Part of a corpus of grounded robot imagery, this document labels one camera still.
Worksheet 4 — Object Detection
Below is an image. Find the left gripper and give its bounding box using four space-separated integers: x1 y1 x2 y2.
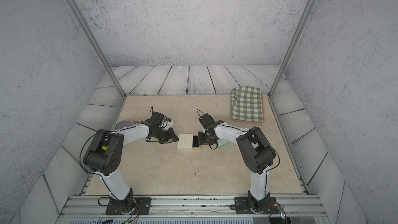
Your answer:
153 128 180 145

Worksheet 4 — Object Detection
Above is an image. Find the cream jewelry box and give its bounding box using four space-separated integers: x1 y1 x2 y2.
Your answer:
177 134 193 150

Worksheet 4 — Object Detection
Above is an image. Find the cream box black drawer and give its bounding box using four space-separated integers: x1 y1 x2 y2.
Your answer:
192 135 200 150

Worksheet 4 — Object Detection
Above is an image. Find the mint green jewelry box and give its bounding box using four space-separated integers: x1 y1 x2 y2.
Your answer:
217 139 230 148

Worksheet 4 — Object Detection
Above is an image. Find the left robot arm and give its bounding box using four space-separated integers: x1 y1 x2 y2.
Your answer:
83 118 179 214

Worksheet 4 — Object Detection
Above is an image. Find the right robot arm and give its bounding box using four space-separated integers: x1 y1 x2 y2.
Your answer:
198 116 279 213

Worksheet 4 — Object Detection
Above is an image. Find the purple bowl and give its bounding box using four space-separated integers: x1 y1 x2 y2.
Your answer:
113 120 133 130

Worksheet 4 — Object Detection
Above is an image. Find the green checkered cloth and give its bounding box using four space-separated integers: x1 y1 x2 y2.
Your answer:
230 86 264 123

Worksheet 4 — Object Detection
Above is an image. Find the pink board under cloth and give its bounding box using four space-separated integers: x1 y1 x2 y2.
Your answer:
231 94 265 123

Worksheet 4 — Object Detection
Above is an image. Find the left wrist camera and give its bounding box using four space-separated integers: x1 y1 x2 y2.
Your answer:
148 112 173 130

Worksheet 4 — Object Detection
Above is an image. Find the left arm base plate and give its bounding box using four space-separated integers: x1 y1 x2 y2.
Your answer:
105 197 152 215

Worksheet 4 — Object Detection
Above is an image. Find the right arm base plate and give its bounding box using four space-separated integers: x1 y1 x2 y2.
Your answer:
230 197 280 215

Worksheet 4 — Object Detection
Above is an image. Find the front aluminium rail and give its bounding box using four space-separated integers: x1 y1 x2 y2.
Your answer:
57 194 330 224

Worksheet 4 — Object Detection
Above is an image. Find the left aluminium frame post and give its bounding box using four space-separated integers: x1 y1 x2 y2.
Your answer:
64 0 127 99

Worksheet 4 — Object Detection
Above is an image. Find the aluminium frame post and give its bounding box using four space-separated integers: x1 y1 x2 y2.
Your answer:
268 0 317 99
64 0 127 99

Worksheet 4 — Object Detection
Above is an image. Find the right aluminium frame post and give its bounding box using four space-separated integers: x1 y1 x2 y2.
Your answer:
268 0 317 99

